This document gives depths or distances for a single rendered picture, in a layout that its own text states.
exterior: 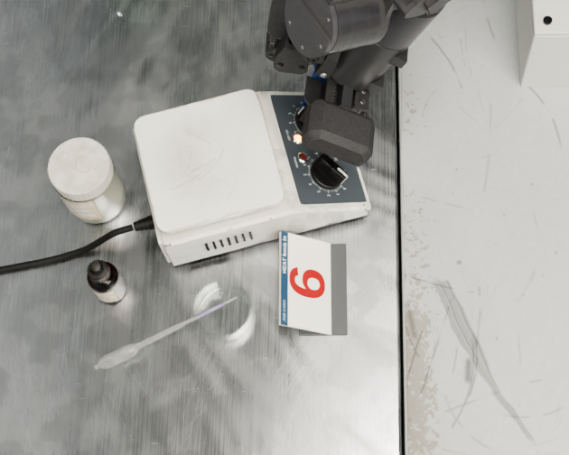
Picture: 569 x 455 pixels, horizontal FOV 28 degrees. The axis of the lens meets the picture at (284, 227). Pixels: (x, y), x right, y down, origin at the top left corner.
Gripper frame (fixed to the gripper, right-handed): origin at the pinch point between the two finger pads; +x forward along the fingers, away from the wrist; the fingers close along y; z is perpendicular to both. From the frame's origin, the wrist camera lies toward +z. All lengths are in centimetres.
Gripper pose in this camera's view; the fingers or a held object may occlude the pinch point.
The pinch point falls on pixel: (321, 97)
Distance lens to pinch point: 105.4
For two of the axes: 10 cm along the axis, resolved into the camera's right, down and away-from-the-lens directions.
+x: -4.2, 4.3, 8.0
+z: -9.0, -3.2, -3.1
